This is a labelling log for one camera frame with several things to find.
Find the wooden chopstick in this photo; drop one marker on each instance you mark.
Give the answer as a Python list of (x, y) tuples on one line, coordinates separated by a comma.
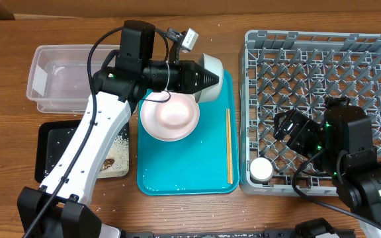
[(231, 145), (228, 141)]

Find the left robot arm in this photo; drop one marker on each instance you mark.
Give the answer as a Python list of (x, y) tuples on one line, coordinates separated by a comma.
[(147, 59)]

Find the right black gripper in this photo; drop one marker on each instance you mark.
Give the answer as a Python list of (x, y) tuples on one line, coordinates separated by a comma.
[(296, 141)]

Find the white paper cup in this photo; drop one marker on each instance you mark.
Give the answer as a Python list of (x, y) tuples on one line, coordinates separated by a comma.
[(261, 170)]

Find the clear plastic bin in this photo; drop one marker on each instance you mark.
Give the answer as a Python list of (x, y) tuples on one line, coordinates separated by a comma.
[(57, 80)]

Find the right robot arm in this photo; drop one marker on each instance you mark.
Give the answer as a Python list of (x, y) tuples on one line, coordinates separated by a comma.
[(342, 147)]

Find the wooden chopstick right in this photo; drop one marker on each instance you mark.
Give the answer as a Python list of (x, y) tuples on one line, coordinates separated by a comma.
[(231, 145)]

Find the teal plastic tray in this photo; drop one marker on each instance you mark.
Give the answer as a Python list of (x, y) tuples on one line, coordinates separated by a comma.
[(196, 164)]

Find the rice and food scraps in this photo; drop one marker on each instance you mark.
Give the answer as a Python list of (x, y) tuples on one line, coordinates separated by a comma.
[(116, 163)]

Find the grey bowl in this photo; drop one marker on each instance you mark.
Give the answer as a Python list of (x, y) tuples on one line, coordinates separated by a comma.
[(215, 68)]

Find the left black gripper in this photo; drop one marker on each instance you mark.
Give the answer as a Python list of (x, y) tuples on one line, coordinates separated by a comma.
[(186, 76)]

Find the wooden chopstick left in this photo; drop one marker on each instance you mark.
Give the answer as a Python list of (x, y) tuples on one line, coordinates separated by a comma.
[(228, 141)]

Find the black waste tray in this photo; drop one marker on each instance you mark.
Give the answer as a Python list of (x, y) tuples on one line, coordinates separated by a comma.
[(42, 142)]

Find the pink plate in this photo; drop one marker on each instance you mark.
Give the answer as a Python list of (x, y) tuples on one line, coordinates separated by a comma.
[(169, 116)]

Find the grey dishwasher rack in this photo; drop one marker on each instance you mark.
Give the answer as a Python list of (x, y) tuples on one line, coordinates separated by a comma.
[(283, 70)]

